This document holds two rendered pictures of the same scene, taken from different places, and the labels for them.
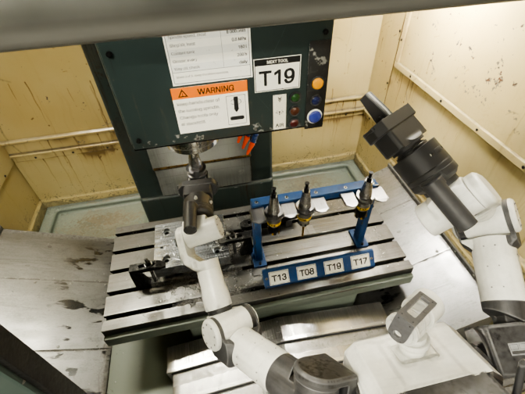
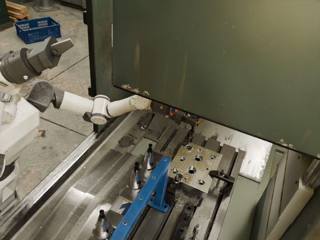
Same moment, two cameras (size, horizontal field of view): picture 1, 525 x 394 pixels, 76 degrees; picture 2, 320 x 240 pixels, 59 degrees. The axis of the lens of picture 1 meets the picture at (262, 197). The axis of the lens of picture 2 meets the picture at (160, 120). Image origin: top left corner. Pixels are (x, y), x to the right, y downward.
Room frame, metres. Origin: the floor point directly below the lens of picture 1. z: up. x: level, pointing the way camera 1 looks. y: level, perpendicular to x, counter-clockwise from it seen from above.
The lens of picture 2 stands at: (1.20, -0.70, 2.09)
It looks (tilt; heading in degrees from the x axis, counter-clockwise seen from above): 39 degrees down; 120
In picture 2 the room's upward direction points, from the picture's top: 8 degrees clockwise
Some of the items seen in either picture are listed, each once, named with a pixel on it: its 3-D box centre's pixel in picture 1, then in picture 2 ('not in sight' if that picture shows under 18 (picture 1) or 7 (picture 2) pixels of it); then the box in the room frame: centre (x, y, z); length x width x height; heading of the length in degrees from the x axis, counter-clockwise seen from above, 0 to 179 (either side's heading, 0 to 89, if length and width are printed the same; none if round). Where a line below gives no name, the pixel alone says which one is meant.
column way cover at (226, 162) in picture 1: (199, 146); (282, 187); (1.27, 0.28, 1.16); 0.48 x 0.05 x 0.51; 100
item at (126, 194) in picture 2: (319, 205); (127, 194); (0.81, -0.20, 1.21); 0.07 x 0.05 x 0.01; 10
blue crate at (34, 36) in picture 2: not in sight; (38, 29); (-2.85, 1.97, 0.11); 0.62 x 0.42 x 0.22; 76
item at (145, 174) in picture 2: (289, 210); (142, 174); (0.79, -0.09, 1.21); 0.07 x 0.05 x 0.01; 10
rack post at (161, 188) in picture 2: (257, 234); (161, 185); (0.83, 0.03, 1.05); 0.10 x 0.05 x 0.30; 10
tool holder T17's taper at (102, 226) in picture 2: (367, 188); (102, 224); (0.84, -0.36, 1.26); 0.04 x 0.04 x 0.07
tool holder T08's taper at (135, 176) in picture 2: (305, 198); (135, 175); (0.80, -0.15, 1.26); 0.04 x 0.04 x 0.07
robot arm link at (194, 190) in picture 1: (198, 198); (173, 109); (0.74, 0.20, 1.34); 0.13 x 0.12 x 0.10; 97
